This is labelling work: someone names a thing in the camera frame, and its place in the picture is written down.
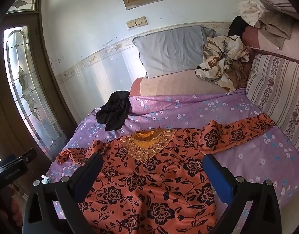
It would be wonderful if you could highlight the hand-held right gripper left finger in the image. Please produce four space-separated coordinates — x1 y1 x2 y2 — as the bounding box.
22 152 103 234

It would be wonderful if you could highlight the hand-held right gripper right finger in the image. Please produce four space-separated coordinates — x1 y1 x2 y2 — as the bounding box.
202 153 283 234

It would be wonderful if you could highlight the orange floral dress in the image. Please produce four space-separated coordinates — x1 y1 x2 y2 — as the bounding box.
55 113 282 234

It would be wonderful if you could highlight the black garment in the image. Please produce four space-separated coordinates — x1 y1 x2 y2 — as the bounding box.
95 90 132 131

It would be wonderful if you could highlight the purple floral blanket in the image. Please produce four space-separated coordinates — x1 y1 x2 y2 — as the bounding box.
46 88 299 234

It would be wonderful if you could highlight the brown cloth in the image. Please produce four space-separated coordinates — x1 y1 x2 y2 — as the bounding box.
231 60 253 90

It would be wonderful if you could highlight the striped floral pillow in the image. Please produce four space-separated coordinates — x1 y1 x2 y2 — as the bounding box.
246 54 299 152

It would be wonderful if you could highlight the beige floral crumpled cloth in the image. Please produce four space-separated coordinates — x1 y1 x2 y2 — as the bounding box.
195 35 250 92

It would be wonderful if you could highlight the grey pillow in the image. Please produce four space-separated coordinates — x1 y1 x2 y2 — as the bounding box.
132 26 216 79

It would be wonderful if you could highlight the small black cloth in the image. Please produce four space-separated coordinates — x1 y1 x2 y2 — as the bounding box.
228 16 249 38

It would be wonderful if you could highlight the brown towel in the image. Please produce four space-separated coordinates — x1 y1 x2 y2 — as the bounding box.
255 12 294 50

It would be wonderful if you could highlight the white floral cloth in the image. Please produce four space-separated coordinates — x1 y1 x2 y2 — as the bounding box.
238 0 265 28

